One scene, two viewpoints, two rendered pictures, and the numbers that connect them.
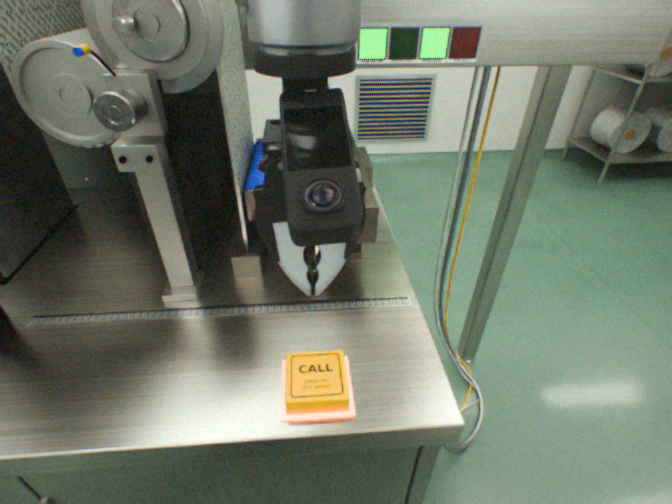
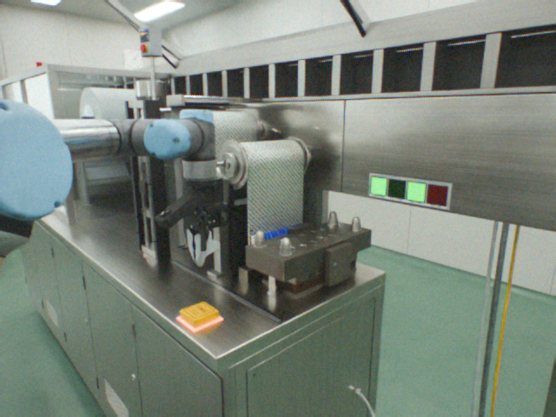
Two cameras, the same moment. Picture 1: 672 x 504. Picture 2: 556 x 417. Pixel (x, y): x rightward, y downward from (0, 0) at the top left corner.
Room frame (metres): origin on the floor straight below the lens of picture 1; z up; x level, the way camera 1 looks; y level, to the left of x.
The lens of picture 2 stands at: (-0.10, -0.77, 1.40)
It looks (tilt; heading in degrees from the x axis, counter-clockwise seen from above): 14 degrees down; 51
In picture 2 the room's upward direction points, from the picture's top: straight up
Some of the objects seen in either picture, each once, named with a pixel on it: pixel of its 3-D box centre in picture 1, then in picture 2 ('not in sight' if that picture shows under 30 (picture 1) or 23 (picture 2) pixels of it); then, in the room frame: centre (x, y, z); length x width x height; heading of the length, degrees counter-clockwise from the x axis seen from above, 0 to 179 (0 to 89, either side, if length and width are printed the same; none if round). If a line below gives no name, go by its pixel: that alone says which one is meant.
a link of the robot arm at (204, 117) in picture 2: not in sight; (197, 135); (0.30, 0.02, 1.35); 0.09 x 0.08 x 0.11; 36
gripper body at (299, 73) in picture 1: (307, 132); (204, 203); (0.31, 0.02, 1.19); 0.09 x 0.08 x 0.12; 4
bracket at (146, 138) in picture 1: (159, 201); (217, 228); (0.46, 0.23, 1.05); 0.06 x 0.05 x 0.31; 4
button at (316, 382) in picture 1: (316, 380); (199, 314); (0.28, 0.02, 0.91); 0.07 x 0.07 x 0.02; 4
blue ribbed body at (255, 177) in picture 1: (259, 167); (281, 234); (0.63, 0.12, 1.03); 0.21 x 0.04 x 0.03; 4
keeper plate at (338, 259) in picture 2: (363, 183); (339, 264); (0.70, -0.06, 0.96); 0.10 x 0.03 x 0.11; 4
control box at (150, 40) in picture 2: not in sight; (148, 42); (0.49, 0.74, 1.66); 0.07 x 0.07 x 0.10; 14
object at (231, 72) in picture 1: (239, 115); (276, 206); (0.63, 0.14, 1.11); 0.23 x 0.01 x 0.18; 4
